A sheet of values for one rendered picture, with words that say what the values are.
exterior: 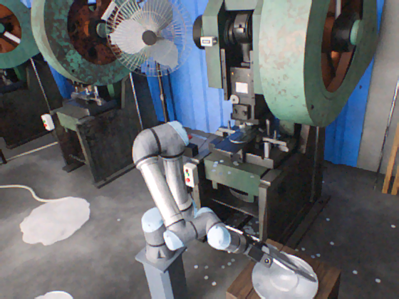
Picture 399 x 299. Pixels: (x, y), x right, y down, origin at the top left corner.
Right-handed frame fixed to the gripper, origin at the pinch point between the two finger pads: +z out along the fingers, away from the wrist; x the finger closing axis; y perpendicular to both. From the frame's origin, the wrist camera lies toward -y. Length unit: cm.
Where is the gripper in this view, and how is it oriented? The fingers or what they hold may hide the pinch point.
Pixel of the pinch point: (268, 255)
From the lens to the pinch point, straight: 145.7
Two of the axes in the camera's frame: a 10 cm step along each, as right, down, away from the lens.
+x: -5.0, 8.7, 0.0
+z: 6.4, 3.6, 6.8
